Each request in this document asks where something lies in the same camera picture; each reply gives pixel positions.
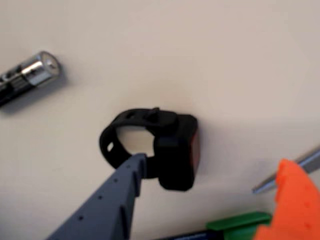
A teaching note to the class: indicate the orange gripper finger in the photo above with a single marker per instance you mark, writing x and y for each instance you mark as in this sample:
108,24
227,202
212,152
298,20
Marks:
295,205

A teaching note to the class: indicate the black marker green cap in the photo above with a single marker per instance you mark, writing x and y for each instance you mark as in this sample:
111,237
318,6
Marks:
237,221

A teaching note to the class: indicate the blue-grey gripper finger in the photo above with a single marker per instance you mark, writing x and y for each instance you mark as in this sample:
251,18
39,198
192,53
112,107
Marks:
105,205

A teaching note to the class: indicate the black bike light red lens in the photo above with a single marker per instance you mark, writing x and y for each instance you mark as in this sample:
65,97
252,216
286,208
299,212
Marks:
175,155

